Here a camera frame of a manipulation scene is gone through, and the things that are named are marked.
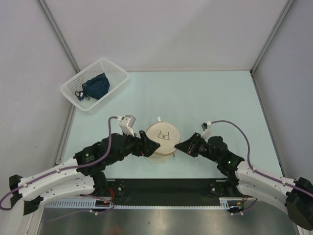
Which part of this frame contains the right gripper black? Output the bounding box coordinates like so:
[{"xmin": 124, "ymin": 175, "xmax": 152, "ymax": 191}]
[{"xmin": 174, "ymin": 133, "xmax": 220, "ymax": 164}]

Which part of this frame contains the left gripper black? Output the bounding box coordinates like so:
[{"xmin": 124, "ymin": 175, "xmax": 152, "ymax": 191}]
[{"xmin": 107, "ymin": 128, "xmax": 160, "ymax": 165}]

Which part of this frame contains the beige mesh laundry bag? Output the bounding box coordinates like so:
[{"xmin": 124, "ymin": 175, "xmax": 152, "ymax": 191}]
[{"xmin": 146, "ymin": 117, "xmax": 180, "ymax": 163}]

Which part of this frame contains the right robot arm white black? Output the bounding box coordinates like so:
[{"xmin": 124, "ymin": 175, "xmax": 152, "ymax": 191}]
[{"xmin": 175, "ymin": 133, "xmax": 313, "ymax": 231}]

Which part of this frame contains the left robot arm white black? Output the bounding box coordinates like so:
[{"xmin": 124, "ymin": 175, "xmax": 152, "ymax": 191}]
[{"xmin": 9, "ymin": 131, "xmax": 160, "ymax": 215}]

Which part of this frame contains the dark blue bra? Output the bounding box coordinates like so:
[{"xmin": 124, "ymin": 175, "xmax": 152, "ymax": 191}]
[{"xmin": 74, "ymin": 73, "xmax": 110, "ymax": 101}]

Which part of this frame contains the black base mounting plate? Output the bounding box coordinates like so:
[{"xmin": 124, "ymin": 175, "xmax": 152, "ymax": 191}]
[{"xmin": 92, "ymin": 178, "xmax": 249, "ymax": 206}]

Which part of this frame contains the white plastic perforated basket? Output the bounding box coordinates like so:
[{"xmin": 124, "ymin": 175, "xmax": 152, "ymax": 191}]
[{"xmin": 60, "ymin": 58, "xmax": 130, "ymax": 114}]

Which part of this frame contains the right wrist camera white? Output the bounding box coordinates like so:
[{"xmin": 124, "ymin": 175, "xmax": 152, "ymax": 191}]
[{"xmin": 201, "ymin": 121, "xmax": 212, "ymax": 140}]

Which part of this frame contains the white slotted cable duct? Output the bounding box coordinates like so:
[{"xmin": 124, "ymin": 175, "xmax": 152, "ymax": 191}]
[{"xmin": 45, "ymin": 198, "xmax": 243, "ymax": 210}]

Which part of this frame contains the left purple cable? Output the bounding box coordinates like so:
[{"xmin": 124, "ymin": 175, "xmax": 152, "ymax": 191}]
[{"xmin": 0, "ymin": 116, "xmax": 123, "ymax": 222}]

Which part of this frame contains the right aluminium frame post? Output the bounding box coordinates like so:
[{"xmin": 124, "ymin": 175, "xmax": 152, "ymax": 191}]
[{"xmin": 250, "ymin": 0, "xmax": 296, "ymax": 76}]

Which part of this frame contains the aluminium frame post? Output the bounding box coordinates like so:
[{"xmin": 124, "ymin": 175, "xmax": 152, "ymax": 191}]
[
  {"xmin": 250, "ymin": 0, "xmax": 296, "ymax": 76},
  {"xmin": 36, "ymin": 0, "xmax": 80, "ymax": 73}
]

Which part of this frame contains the left aluminium frame post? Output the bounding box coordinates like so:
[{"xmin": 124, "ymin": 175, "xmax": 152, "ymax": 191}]
[{"xmin": 36, "ymin": 0, "xmax": 80, "ymax": 73}]

